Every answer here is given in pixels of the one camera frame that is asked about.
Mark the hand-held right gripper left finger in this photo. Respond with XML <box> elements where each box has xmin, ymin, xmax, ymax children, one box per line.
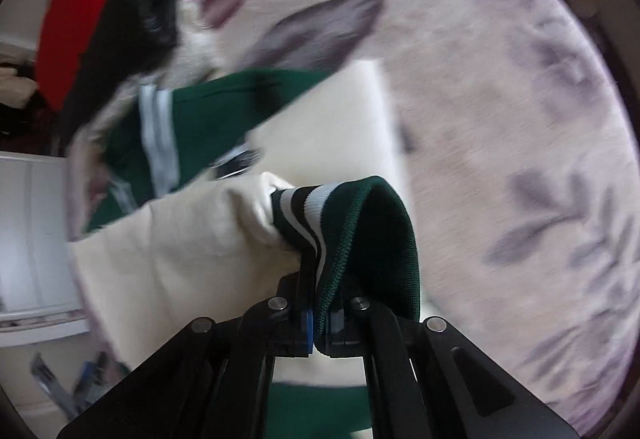
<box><xmin>57</xmin><ymin>269</ymin><xmax>317</xmax><ymax>439</ymax></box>

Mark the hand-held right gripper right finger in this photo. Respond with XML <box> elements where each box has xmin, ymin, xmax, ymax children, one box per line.
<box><xmin>316</xmin><ymin>288</ymin><xmax>569</xmax><ymax>439</ymax></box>

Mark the green and cream varsity jacket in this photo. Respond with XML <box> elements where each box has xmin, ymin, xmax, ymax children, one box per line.
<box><xmin>67</xmin><ymin>61</ymin><xmax>422</xmax><ymax>439</ymax></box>

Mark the blue grey object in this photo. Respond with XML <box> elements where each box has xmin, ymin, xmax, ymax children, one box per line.
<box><xmin>29</xmin><ymin>351</ymin><xmax>123</xmax><ymax>420</ymax></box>

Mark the floral plush blanket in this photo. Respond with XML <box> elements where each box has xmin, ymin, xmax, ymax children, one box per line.
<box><xmin>65</xmin><ymin>0</ymin><xmax>637</xmax><ymax>430</ymax></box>

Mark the white cabinet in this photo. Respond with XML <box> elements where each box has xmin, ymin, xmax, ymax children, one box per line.
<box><xmin>0</xmin><ymin>153</ymin><xmax>92</xmax><ymax>346</ymax></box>

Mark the black leather jacket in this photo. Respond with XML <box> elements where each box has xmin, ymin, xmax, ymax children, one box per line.
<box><xmin>59</xmin><ymin>0</ymin><xmax>187</xmax><ymax>142</ymax></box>

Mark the pile of clutter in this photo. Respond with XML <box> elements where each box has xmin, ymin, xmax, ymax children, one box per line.
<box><xmin>0</xmin><ymin>61</ymin><xmax>41</xmax><ymax>136</ymax></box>

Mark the red garment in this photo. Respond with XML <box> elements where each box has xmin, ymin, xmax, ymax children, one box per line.
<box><xmin>36</xmin><ymin>0</ymin><xmax>195</xmax><ymax>112</ymax></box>

